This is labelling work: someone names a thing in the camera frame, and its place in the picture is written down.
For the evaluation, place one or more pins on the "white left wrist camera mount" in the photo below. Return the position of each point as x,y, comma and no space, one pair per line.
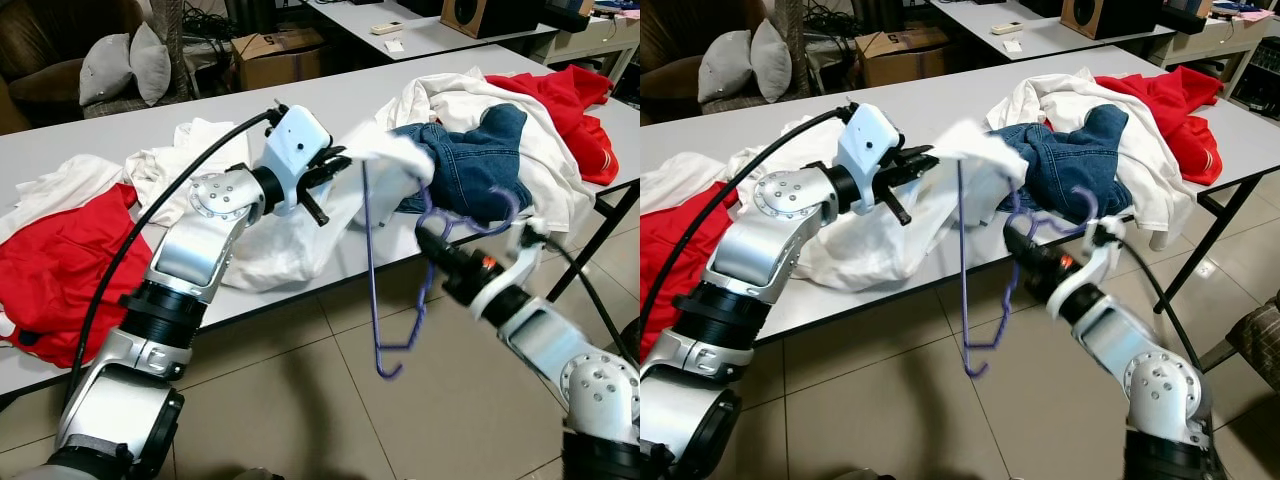
870,145
295,150

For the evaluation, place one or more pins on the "cardboard box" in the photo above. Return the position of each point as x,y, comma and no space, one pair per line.
275,65
900,62

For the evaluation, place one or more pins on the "woven stool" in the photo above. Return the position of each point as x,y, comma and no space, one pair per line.
1260,340

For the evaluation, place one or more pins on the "brown armchair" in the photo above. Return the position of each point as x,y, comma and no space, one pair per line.
40,30
670,30

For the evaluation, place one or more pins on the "blue denim shorts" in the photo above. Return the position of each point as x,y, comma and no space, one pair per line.
1080,160
470,160

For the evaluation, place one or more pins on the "beige remote control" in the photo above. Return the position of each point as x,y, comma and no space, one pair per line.
386,28
1007,28

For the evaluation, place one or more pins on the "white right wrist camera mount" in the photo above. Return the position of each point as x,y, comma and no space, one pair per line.
1095,260
515,270

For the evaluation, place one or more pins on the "cream white garment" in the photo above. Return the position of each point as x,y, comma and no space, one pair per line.
1060,95
460,95

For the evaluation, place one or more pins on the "black table frame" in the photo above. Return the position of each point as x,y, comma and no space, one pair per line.
610,222
1215,235

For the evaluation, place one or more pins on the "red shirt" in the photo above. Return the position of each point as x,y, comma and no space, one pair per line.
680,260
60,270
1175,110
570,110

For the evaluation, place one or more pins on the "grey pillow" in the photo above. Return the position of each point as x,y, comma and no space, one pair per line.
770,60
105,70
150,62
725,68

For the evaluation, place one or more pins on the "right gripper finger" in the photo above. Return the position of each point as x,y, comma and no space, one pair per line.
1022,238
440,240
1016,254
433,257

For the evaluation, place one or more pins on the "wooden speaker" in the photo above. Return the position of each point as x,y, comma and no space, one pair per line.
1095,15
475,14

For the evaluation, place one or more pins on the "white shirt green black print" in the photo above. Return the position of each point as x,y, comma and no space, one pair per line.
290,250
880,250

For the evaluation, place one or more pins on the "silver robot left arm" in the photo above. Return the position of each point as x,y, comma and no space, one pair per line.
770,260
190,260

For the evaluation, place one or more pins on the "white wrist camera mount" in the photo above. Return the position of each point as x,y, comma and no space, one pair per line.
295,150
870,145
1095,260
515,270

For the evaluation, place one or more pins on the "black device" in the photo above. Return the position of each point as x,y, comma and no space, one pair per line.
1187,14
566,12

